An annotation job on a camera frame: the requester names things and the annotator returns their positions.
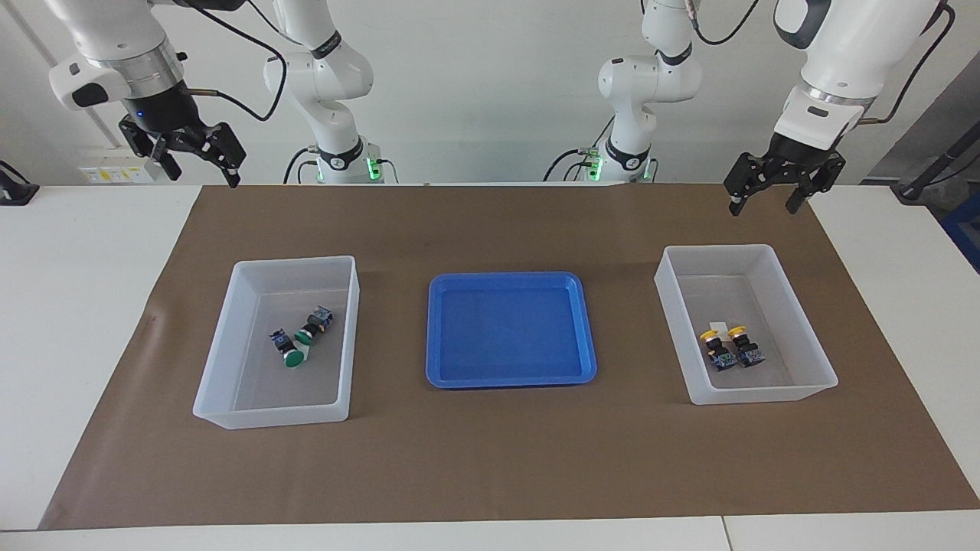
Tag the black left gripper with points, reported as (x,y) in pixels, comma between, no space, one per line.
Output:
(800,161)

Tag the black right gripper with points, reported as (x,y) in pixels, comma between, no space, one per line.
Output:
(164,115)

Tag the yellow push button switch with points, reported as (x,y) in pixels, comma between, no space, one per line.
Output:
(748,352)
(720,353)

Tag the green push button switch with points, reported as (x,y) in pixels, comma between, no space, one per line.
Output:
(315,321)
(289,353)

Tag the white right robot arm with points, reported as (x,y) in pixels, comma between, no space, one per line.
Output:
(107,30)

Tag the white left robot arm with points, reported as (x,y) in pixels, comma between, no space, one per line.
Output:
(850,46)

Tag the black stand pole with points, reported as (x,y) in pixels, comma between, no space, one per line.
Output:
(930,172)

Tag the black device at table edge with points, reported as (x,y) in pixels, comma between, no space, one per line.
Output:
(15,191)

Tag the blue plastic crate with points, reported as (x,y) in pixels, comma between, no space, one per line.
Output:
(966,229)

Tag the translucent white plastic box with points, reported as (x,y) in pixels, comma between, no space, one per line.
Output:
(268,390)
(754,383)

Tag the blue plastic tray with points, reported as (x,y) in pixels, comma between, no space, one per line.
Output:
(505,337)

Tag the brown paper table mat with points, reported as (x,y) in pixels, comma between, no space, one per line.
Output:
(490,459)

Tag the white wall socket box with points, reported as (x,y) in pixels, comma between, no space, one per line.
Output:
(107,173)

